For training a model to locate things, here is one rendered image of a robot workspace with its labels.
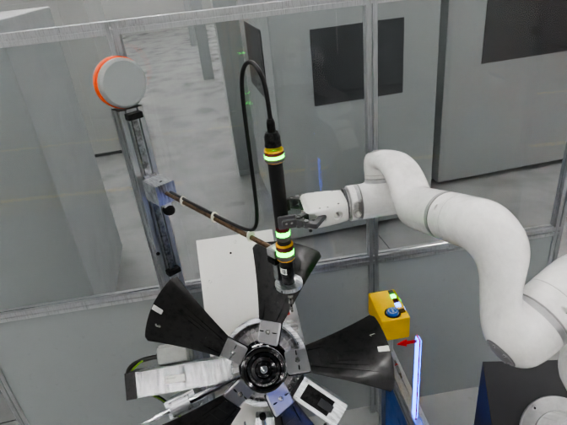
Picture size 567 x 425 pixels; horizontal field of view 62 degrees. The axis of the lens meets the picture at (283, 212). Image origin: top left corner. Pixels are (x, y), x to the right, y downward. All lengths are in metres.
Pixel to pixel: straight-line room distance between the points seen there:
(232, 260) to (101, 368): 1.02
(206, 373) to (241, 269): 0.35
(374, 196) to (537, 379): 0.67
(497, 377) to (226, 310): 0.82
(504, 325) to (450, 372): 1.95
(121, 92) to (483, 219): 1.15
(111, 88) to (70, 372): 1.37
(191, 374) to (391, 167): 0.86
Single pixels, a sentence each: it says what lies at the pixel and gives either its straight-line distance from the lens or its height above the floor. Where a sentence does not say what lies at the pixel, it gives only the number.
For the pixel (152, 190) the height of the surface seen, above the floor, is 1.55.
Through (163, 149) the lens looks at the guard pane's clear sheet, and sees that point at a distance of 1.79.
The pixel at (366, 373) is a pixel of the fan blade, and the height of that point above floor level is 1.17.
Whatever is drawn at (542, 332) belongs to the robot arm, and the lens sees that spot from 0.80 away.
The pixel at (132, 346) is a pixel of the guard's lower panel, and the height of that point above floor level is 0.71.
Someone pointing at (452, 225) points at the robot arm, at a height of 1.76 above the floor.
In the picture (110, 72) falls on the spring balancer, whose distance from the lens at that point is 1.56.
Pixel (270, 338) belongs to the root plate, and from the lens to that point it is 1.36.
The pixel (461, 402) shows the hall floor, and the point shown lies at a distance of 2.87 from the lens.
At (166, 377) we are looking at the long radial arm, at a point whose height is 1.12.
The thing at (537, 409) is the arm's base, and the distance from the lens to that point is 1.45.
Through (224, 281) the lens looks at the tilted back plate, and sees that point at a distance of 1.59.
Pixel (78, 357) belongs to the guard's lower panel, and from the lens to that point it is 2.37.
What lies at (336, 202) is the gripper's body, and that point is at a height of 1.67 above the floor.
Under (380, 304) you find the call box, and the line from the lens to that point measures 1.71.
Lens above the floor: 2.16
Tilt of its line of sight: 28 degrees down
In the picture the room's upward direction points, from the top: 6 degrees counter-clockwise
